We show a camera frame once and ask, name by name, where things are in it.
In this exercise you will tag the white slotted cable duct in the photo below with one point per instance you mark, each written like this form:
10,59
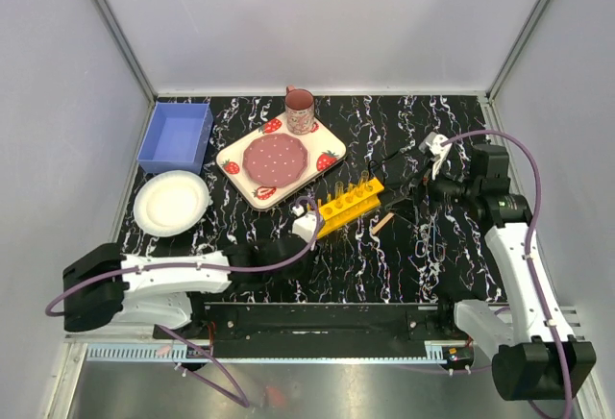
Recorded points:
414,353

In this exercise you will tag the blue plastic bin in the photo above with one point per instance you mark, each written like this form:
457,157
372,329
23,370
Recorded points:
177,138

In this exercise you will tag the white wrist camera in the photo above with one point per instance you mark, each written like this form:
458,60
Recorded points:
308,220
439,148

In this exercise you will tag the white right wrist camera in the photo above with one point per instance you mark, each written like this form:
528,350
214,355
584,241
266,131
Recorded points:
439,148

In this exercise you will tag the yellow plastic test tube rack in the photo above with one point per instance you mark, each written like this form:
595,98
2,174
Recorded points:
335,219

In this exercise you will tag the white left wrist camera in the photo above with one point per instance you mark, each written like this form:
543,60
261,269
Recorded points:
308,220

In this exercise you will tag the white strawberry serving tray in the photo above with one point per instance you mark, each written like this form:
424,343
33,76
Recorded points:
325,150

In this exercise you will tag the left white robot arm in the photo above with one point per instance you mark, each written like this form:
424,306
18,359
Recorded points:
107,286

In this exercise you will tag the pink patterned mug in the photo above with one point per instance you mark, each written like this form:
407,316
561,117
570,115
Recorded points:
300,110

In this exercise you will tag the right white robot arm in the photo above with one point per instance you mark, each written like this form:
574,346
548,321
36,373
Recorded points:
537,355

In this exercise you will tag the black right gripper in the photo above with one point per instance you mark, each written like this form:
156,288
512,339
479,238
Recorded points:
422,189

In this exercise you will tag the pink polka dot plate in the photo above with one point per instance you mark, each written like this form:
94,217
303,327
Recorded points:
276,160

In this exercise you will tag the white paper plate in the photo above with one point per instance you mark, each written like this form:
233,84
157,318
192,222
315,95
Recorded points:
171,203

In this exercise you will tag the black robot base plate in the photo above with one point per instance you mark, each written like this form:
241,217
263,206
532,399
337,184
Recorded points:
388,326

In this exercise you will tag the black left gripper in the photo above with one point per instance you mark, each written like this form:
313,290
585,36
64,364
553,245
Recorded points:
307,270

